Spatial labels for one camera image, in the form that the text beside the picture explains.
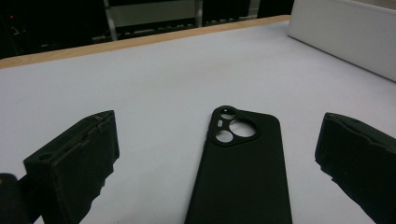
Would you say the white stand leg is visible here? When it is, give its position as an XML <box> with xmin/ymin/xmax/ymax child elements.
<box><xmin>103</xmin><ymin>0</ymin><xmax>119</xmax><ymax>42</ymax></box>

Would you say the white plastic bin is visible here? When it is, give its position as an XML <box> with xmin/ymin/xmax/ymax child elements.
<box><xmin>287</xmin><ymin>0</ymin><xmax>396</xmax><ymax>82</ymax></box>

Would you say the black phone case triangular cutout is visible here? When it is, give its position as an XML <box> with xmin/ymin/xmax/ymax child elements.
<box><xmin>184</xmin><ymin>105</ymin><xmax>293</xmax><ymax>224</ymax></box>

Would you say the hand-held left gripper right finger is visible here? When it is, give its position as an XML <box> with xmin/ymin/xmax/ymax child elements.
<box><xmin>315</xmin><ymin>112</ymin><xmax>396</xmax><ymax>224</ymax></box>

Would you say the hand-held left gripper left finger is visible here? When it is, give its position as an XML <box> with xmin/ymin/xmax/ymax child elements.
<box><xmin>23</xmin><ymin>109</ymin><xmax>120</xmax><ymax>224</ymax></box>

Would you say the white table sheet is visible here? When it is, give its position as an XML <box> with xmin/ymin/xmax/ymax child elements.
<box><xmin>0</xmin><ymin>21</ymin><xmax>396</xmax><ymax>224</ymax></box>

